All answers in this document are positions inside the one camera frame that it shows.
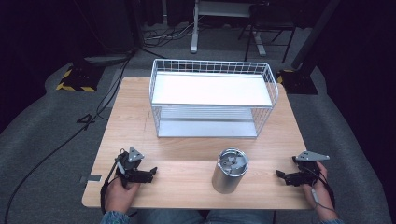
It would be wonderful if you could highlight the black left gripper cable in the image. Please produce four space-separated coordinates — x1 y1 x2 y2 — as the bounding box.
99 158 126 216

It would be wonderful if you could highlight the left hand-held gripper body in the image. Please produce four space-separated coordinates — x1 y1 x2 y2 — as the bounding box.
115 147 154 189

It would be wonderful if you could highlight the person's left hand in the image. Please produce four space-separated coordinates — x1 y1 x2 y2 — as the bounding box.
104 177 141 215

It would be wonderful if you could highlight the person's right hand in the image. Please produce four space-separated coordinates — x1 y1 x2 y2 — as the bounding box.
302 161 339 222

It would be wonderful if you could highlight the white wire shelf rack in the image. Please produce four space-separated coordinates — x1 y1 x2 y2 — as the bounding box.
148 58 279 139

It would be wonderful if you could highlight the silver metal cup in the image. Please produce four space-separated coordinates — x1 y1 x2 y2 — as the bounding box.
211 147 250 195

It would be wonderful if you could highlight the white desk frame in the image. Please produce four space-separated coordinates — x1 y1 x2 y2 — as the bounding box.
190 0 267 57

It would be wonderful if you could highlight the black chair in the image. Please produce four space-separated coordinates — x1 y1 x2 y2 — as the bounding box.
237 2 297 64

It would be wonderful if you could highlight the long black floor cable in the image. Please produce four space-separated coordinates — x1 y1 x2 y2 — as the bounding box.
3 50 135 217

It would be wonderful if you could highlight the black stand with hazard-striped base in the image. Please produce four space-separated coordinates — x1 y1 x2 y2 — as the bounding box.
276 0 342 95
55 0 138 93

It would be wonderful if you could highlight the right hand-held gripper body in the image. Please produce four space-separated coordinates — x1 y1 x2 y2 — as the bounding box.
288 150 331 188

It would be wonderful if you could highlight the grey right gripper cable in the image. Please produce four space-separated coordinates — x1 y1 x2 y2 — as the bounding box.
306 166 338 216

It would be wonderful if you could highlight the bundle of floor cables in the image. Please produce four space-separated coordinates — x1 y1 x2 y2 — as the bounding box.
141 17 204 49

